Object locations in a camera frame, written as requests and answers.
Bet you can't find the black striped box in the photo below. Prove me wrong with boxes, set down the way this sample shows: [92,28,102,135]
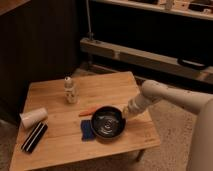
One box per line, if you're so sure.
[21,122,48,153]

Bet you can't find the metal pole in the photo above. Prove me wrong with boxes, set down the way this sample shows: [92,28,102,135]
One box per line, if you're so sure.
[86,0,94,41]

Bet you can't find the low wooden table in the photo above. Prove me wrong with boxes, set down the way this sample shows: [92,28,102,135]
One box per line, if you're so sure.
[9,72,160,171]

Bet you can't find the blue sponge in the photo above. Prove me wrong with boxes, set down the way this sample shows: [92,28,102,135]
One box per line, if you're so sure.
[81,120,95,141]

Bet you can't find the long grey case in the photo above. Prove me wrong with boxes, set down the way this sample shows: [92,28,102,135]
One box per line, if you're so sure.
[80,38,213,84]

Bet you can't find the white paper cup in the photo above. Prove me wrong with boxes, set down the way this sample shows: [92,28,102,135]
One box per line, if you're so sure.
[20,108,48,129]

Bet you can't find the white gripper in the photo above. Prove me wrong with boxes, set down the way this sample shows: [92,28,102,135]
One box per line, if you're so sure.
[122,100,141,119]

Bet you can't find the black case handle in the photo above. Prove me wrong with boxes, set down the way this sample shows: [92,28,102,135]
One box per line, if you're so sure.
[177,58,209,70]

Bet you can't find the orange carrot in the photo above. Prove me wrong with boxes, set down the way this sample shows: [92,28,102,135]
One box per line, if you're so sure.
[78,108,98,117]

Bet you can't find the black ceramic bowl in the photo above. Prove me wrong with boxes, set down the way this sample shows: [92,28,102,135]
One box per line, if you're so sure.
[91,106,126,139]

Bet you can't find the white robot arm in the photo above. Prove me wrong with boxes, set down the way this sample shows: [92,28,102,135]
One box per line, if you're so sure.
[122,80,213,171]

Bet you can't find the clear plastic bottle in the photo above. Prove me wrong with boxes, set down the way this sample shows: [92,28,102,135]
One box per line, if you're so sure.
[64,76,77,104]

